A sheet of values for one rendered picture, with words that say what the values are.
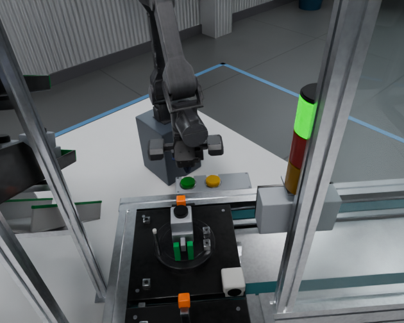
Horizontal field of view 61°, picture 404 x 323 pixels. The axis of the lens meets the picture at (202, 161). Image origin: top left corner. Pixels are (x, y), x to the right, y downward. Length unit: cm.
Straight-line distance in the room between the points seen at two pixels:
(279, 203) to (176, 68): 38
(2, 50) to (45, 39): 329
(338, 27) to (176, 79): 45
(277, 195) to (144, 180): 67
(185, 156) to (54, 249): 46
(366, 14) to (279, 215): 31
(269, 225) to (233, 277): 21
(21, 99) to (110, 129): 90
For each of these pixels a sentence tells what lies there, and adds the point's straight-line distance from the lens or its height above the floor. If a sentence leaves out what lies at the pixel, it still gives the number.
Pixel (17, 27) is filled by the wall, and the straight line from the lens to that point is 369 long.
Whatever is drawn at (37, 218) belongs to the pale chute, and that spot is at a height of 119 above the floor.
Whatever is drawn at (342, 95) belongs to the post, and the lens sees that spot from 40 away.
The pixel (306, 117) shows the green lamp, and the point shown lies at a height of 139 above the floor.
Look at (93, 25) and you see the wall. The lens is 396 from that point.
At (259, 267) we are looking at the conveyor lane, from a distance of 84.
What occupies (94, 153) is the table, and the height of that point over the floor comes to 86.
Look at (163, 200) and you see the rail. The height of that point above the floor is 96.
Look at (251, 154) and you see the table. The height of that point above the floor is 86.
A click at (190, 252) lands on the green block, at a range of 74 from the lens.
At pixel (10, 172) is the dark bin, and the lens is 56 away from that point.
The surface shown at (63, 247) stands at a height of 86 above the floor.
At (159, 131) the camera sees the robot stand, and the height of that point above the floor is 106.
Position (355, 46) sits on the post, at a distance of 37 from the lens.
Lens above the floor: 162
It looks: 40 degrees down
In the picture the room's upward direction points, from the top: 2 degrees counter-clockwise
